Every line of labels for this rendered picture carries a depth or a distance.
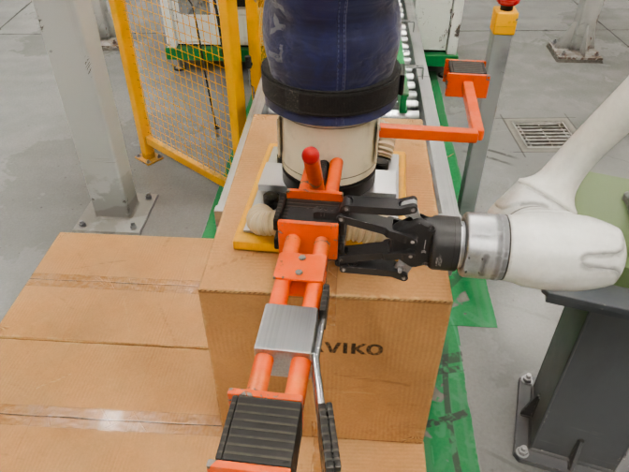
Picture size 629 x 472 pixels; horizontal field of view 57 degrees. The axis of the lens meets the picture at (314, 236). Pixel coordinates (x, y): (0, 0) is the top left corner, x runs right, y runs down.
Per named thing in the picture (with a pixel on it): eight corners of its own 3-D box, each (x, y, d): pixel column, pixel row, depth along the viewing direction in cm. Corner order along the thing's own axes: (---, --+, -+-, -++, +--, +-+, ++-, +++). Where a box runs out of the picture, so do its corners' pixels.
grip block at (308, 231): (283, 219, 87) (282, 186, 83) (347, 224, 86) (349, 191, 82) (272, 255, 80) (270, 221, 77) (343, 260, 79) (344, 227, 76)
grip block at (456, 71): (442, 80, 127) (446, 58, 124) (481, 82, 126) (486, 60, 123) (444, 96, 121) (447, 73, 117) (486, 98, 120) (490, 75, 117)
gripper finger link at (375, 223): (414, 247, 77) (418, 240, 76) (334, 225, 76) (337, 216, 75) (414, 229, 80) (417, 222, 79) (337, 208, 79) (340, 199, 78)
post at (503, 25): (447, 246, 245) (493, 5, 182) (463, 247, 245) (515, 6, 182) (449, 257, 240) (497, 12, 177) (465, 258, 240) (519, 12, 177)
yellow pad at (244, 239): (269, 150, 124) (268, 129, 120) (315, 153, 123) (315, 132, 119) (232, 250, 97) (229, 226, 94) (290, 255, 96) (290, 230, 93)
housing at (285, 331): (265, 328, 69) (263, 302, 67) (320, 333, 69) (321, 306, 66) (253, 375, 64) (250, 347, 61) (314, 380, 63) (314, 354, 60)
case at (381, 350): (263, 243, 162) (253, 113, 137) (405, 248, 160) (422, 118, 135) (222, 432, 115) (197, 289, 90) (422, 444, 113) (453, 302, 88)
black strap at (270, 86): (275, 58, 105) (274, 36, 102) (402, 65, 103) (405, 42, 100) (249, 113, 87) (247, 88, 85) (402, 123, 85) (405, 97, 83)
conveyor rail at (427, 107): (398, 16, 354) (401, -16, 342) (406, 16, 354) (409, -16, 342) (433, 267, 175) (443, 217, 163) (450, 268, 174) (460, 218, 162)
